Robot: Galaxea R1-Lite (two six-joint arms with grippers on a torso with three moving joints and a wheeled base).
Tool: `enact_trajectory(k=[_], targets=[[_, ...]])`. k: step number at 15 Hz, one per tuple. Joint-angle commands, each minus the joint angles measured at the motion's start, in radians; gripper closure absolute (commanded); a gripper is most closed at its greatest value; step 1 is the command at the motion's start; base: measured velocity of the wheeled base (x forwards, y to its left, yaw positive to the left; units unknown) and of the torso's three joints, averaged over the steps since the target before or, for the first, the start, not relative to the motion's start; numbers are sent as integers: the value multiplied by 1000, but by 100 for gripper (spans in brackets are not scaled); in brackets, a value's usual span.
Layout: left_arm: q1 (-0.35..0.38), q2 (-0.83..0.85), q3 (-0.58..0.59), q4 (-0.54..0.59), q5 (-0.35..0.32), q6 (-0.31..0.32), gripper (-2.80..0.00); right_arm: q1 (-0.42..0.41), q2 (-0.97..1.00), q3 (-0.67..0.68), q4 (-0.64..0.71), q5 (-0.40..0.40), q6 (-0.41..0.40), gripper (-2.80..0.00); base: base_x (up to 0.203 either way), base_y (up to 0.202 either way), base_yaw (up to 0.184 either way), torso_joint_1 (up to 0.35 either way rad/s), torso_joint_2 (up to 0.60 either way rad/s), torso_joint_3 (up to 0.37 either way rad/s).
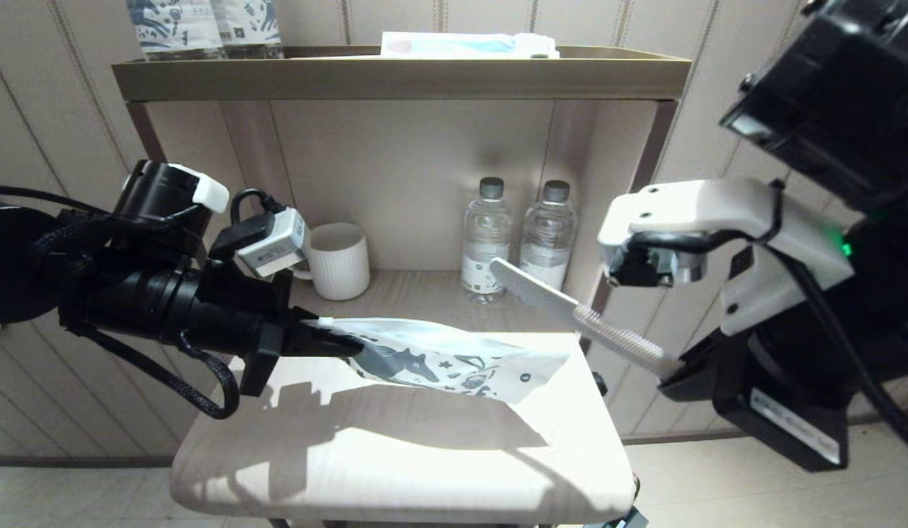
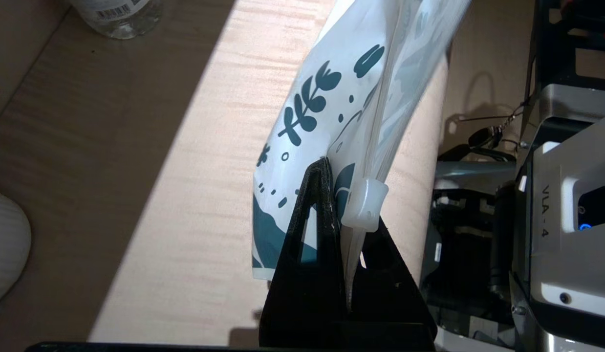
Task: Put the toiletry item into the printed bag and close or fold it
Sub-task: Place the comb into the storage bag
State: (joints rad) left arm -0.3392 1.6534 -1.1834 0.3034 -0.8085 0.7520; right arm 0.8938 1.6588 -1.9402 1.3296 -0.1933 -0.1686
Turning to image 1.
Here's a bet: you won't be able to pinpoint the horse print plastic pouch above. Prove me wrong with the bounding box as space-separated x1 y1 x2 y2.
318 317 572 406

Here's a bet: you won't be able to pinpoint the white plastic comb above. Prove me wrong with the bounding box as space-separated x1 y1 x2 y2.
489 258 684 378

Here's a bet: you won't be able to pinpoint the white ribbed ceramic mug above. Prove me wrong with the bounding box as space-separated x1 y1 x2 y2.
293 223 370 301

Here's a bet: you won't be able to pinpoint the clear water bottle black cap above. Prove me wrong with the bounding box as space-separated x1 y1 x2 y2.
461 177 513 305
519 181 578 309

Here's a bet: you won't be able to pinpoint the beige wooden shelf unit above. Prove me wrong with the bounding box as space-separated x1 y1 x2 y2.
111 45 693 527

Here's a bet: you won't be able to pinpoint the water bottle blue print label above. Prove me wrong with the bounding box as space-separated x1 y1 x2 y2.
210 0 284 61

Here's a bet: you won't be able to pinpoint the patterned pouches on top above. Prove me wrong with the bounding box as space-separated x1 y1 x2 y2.
124 0 224 62

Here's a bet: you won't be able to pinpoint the white packet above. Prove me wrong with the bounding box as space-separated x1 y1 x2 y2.
381 32 560 60

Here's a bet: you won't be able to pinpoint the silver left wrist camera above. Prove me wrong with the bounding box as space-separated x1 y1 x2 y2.
235 208 310 278

